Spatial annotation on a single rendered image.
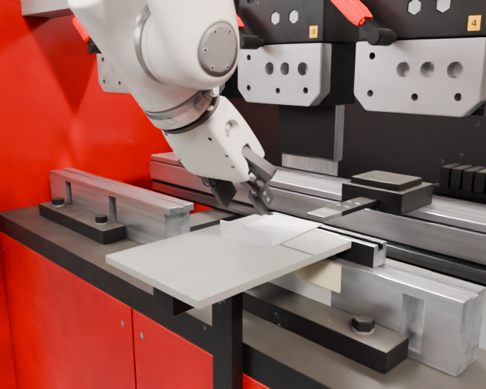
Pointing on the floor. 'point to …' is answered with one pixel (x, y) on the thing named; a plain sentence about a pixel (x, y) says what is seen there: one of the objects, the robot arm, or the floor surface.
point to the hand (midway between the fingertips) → (242, 194)
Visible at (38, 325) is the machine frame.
